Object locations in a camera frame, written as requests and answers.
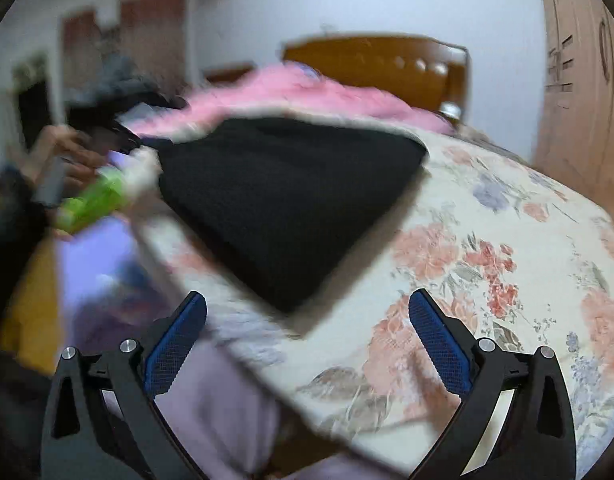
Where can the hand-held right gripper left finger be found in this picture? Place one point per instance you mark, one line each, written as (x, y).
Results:
(177, 345)

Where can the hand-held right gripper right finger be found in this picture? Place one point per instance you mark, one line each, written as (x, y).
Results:
(442, 345)

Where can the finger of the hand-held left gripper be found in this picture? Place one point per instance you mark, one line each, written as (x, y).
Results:
(127, 137)

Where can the black pants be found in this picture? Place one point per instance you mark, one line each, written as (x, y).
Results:
(287, 200)

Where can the person's left forearm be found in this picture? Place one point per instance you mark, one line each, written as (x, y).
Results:
(12, 240)

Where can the person's left hand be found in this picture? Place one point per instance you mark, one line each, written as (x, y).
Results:
(82, 160)

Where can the dark clothes pile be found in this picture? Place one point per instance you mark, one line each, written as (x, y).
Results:
(122, 80)

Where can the dark doorway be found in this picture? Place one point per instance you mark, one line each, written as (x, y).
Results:
(32, 105)

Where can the green bottle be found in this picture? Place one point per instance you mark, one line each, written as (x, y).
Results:
(94, 200)

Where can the floral blanket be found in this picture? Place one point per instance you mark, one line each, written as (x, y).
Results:
(487, 270)

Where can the purple bed sheet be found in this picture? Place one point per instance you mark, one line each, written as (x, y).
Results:
(107, 270)

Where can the brick pattern curtain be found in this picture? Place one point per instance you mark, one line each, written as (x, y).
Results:
(152, 25)

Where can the brown nightstand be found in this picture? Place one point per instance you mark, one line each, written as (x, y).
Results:
(229, 72)

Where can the yellow wooden cabinet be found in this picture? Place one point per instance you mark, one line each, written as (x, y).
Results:
(29, 310)

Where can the pink blanket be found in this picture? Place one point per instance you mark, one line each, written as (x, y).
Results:
(297, 92)

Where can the wooden headboard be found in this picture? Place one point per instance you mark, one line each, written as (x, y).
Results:
(377, 62)

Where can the wooden wardrobe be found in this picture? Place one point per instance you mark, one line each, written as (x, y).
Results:
(582, 75)

